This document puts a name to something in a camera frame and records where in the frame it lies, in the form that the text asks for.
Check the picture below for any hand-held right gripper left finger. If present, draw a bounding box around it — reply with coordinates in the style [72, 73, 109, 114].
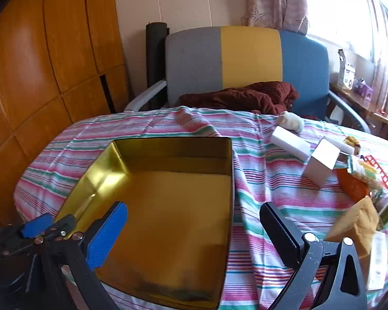
[23, 201, 129, 310]

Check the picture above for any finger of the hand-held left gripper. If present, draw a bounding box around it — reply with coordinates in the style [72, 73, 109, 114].
[48, 215, 77, 237]
[6, 213, 54, 243]

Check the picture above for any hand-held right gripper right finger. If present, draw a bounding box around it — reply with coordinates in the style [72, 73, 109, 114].
[259, 202, 368, 310]

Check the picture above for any gold tin container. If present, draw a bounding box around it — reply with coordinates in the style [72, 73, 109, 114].
[53, 136, 235, 309]

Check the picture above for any striped tablecloth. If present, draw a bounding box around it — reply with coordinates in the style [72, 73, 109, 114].
[13, 105, 388, 310]

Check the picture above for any brown paper packet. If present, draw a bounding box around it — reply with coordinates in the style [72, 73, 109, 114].
[325, 197, 380, 259]

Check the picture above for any white cardboard box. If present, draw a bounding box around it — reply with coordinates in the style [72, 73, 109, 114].
[302, 138, 341, 188]

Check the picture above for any orange snack packet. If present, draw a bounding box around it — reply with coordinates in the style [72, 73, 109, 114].
[336, 168, 371, 203]

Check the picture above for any white sponge block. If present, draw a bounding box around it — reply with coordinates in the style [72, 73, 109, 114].
[322, 136, 356, 156]
[270, 126, 311, 162]

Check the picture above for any white rolled sock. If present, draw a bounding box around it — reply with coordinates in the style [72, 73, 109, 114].
[276, 111, 305, 134]

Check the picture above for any yellow plush toy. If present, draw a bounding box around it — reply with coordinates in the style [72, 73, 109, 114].
[344, 136, 361, 156]

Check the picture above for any orange plastic ladder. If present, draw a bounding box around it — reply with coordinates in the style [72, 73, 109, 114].
[364, 155, 388, 191]

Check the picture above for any dark red cloth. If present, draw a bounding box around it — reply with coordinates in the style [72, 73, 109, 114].
[175, 81, 300, 115]

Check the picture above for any wooden desk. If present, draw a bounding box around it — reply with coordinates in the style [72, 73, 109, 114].
[330, 82, 388, 126]

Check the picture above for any purple box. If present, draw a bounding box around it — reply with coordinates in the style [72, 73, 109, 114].
[356, 79, 374, 99]

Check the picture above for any white carton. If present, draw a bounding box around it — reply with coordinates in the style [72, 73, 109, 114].
[338, 49, 358, 88]

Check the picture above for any grey yellow blue chair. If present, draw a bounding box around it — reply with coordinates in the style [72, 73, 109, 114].
[123, 26, 372, 134]

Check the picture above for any black rolled mat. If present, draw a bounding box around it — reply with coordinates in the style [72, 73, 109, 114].
[145, 22, 169, 110]

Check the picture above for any pale pink curtain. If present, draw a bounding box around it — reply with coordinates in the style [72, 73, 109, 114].
[359, 0, 388, 113]

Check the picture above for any starfish print curtain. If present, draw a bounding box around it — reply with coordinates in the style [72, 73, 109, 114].
[246, 0, 309, 36]

